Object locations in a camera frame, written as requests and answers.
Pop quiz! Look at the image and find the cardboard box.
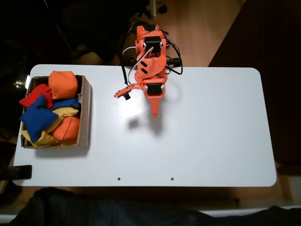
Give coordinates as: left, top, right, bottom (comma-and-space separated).
20, 74, 93, 149

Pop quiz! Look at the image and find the black table clamp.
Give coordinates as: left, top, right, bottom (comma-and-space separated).
166, 57, 183, 69
0, 164, 32, 181

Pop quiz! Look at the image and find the person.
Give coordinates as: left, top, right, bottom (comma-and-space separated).
9, 187, 301, 226

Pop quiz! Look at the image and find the office chair base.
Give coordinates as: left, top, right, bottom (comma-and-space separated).
145, 0, 168, 19

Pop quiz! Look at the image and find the yellow fabric bean bag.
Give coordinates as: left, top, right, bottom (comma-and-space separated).
21, 129, 79, 148
46, 107, 79, 134

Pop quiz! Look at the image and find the wooden table leg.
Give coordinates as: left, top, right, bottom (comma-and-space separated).
275, 161, 293, 202

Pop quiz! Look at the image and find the blue fabric bean bag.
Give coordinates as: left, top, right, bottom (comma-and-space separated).
20, 95, 59, 144
50, 97, 81, 112

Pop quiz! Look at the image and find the orange gripper camera mount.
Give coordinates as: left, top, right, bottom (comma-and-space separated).
114, 84, 144, 101

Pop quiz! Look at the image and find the orange fabric bean bag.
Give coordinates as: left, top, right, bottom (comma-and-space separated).
50, 115, 81, 141
48, 70, 79, 100

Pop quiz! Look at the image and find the black power cable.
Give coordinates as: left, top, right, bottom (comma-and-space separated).
164, 30, 184, 76

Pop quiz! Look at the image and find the black camera cable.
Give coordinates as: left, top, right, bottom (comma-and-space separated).
121, 23, 139, 87

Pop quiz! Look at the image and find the white servo wire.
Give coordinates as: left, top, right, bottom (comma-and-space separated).
122, 46, 155, 83

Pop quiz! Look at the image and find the red fabric bean bag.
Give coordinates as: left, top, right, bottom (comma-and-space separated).
18, 84, 54, 110

